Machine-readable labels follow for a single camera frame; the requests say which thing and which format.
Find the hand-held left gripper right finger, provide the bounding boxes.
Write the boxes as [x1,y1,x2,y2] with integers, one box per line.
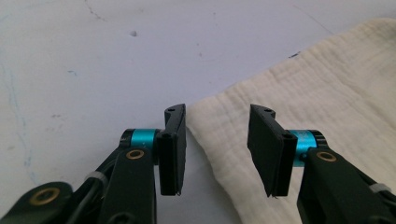
[247,104,328,198]

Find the cream cloth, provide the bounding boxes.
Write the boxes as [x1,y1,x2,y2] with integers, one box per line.
[186,17,396,224]

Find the white foam table mat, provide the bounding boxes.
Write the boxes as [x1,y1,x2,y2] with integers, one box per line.
[0,0,396,224]

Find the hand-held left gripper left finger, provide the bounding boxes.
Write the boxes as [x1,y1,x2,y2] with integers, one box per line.
[120,103,187,197]

